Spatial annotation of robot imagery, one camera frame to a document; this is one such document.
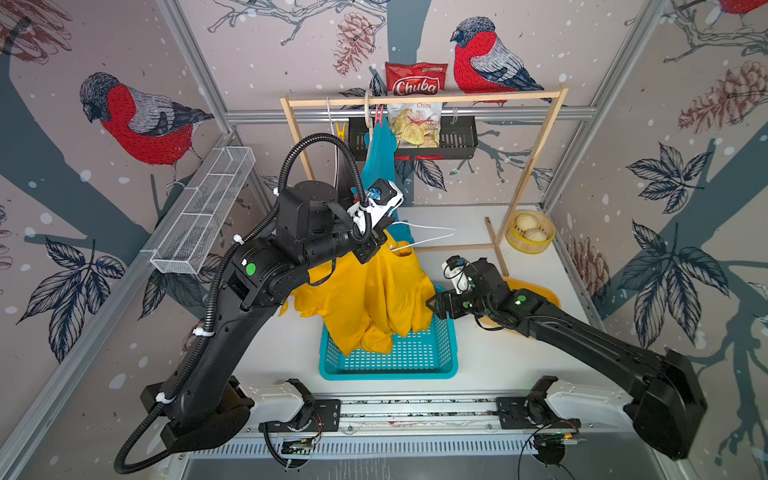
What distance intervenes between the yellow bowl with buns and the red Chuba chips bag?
0.49 m

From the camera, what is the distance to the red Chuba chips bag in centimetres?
86

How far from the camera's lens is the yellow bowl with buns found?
1057 millimetres

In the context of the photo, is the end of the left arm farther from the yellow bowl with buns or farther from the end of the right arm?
the yellow bowl with buns
